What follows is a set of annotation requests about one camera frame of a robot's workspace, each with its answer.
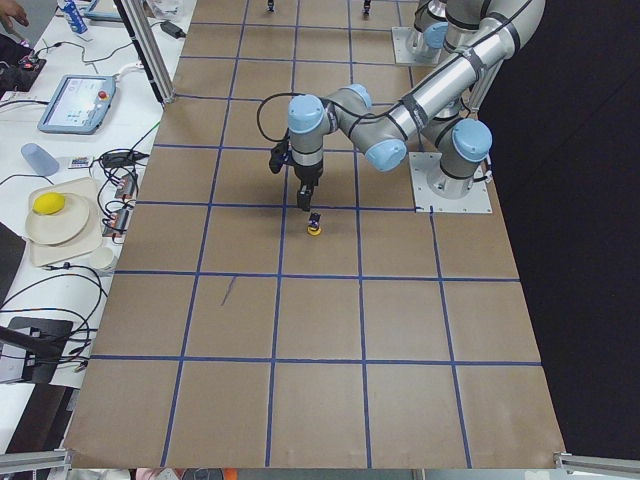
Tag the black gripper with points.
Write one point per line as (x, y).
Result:
(307, 174)

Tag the yellow push button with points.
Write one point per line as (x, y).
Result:
(314, 226)

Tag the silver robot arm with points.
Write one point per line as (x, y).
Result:
(459, 15)
(481, 35)

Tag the black monitor stand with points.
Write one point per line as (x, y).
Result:
(31, 349)

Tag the black power adapter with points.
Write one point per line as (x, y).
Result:
(172, 30)

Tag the beige tray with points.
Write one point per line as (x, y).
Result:
(88, 240)

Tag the blue teach pendant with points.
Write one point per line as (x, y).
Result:
(79, 105)

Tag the yellow lemon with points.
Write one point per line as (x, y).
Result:
(49, 203)

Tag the beige plate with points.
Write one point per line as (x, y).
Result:
(60, 227)

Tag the translucent blue cup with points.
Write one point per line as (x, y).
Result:
(40, 160)

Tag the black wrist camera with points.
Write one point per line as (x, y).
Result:
(280, 155)

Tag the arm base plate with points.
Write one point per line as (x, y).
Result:
(414, 48)
(436, 192)

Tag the aluminium frame post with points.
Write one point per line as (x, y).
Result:
(139, 30)

